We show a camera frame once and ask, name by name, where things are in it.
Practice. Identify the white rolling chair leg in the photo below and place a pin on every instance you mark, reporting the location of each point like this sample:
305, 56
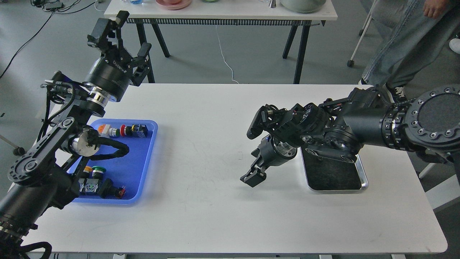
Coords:
362, 32

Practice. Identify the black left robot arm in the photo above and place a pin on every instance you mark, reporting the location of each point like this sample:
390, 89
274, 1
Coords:
48, 174

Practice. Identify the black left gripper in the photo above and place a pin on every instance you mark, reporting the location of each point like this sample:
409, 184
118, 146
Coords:
116, 69

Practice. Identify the silver metal tray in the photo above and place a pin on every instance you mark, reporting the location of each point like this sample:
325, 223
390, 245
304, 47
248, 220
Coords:
325, 175

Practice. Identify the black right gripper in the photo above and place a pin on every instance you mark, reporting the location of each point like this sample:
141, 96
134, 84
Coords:
286, 129

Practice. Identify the green push button switch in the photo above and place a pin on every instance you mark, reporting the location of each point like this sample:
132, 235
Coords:
89, 186

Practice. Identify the black caster wheel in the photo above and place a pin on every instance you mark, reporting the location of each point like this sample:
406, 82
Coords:
19, 151

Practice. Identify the pink plate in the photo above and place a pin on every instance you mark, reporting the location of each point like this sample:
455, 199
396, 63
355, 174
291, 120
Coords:
173, 4

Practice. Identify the white background table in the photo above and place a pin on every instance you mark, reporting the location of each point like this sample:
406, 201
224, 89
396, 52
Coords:
225, 12

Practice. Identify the person's hand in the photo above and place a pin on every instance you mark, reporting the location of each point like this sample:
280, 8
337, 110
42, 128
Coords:
434, 8

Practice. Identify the person in jeans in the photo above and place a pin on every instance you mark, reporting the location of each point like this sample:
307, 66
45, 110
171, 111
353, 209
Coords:
414, 43

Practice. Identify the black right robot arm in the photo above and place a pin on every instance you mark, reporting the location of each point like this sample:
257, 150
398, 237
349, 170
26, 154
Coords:
337, 129

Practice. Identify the orange white push button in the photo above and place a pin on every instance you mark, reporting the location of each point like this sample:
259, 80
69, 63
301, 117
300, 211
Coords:
106, 130

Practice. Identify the red mushroom push button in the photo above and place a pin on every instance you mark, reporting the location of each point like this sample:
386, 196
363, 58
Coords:
134, 130

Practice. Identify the yellow push button switch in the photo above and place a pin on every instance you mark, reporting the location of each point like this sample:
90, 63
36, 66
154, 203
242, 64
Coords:
87, 172

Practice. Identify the grey green bowl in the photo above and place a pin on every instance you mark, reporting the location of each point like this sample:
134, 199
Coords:
303, 6

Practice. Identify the blue plastic tray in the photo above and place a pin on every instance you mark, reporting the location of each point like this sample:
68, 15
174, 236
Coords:
128, 171

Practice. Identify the black red selector switch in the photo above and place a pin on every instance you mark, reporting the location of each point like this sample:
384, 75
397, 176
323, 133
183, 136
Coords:
108, 189

